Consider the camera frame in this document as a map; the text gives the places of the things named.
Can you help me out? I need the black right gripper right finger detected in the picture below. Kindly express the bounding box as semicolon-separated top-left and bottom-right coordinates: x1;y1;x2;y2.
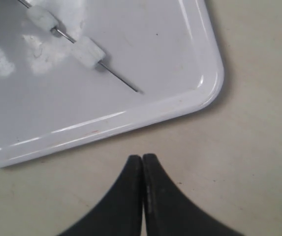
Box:
142;154;241;236

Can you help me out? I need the thin metal skewer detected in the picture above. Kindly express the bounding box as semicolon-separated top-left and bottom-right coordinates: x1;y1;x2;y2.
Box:
19;0;140;93

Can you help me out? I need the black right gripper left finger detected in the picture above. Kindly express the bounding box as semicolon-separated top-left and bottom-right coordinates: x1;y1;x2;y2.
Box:
60;155;144;236

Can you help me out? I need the white plastic tray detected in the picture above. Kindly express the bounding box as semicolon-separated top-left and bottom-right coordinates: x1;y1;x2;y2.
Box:
0;0;224;168

